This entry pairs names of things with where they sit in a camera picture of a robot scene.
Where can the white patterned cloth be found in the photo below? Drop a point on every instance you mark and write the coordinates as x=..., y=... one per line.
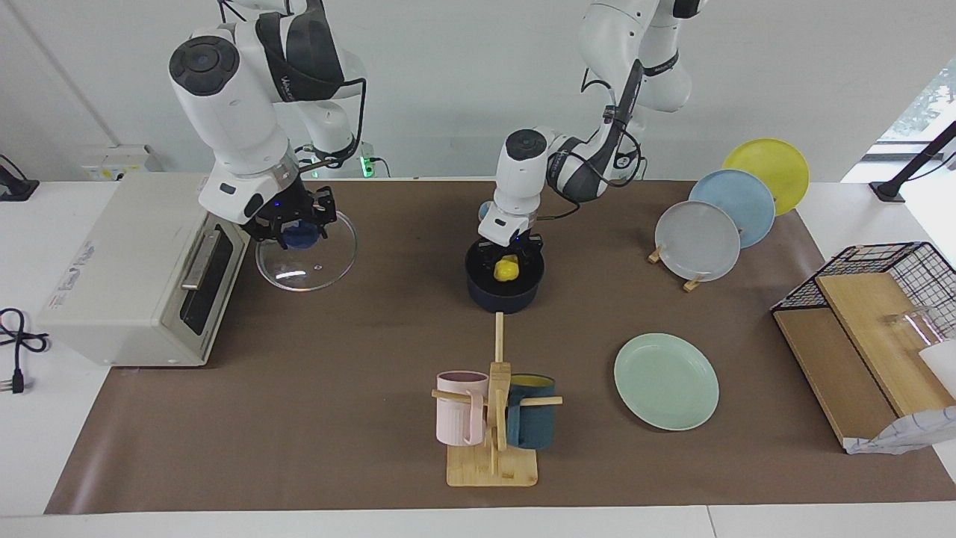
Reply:
x=907, y=433

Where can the brown table mat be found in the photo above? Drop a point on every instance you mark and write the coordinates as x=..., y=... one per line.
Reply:
x=299, y=433

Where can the small blue round timer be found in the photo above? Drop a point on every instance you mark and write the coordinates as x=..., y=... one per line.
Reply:
x=486, y=211

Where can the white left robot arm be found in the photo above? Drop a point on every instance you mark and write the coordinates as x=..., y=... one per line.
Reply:
x=590, y=161

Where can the light blue plate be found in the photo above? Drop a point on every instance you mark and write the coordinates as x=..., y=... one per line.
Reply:
x=747, y=202

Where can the dark teal mug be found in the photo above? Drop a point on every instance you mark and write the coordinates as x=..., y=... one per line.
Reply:
x=532, y=426

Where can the yellow plate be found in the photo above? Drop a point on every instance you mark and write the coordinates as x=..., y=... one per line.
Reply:
x=777, y=168

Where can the black clamp mount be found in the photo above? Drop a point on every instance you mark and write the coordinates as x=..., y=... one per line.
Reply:
x=16, y=188

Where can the clear glass cup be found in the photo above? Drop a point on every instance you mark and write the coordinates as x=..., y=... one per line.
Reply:
x=907, y=329

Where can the light wooden board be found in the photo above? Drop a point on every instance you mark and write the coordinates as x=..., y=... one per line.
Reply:
x=874, y=329

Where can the white wall socket box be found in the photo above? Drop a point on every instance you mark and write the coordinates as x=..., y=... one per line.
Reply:
x=119, y=161

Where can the cream toaster oven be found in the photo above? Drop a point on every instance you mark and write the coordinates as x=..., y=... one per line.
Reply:
x=127, y=261

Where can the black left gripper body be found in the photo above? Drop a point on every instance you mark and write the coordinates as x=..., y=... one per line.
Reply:
x=511, y=249

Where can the pale green plate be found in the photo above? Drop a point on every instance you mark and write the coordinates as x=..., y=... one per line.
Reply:
x=665, y=381

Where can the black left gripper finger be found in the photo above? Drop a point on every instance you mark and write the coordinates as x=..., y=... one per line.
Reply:
x=490, y=260
x=532, y=258

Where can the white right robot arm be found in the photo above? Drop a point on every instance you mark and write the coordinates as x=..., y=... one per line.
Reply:
x=231, y=112

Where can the white container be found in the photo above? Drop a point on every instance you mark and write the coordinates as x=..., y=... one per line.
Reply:
x=942, y=360

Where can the yellow potato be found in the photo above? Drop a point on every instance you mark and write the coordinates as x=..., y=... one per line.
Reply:
x=507, y=269

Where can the wooden plate rack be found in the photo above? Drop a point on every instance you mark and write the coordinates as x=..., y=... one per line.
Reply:
x=693, y=284

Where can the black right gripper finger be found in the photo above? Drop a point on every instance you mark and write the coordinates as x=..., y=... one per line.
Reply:
x=275, y=237
x=326, y=224

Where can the pink mug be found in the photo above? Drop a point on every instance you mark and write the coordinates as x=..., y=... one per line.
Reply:
x=457, y=418

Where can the grey plate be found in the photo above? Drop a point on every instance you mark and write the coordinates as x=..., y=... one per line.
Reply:
x=694, y=243

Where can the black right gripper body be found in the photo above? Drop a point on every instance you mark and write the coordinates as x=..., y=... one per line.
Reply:
x=287, y=209

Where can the brown wooden board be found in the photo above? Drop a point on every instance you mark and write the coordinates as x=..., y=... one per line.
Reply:
x=836, y=366

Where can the wooden mug tree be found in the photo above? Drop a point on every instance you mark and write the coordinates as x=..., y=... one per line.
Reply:
x=493, y=467

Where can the glass lid blue knob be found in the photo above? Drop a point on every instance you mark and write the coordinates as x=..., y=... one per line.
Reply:
x=306, y=269

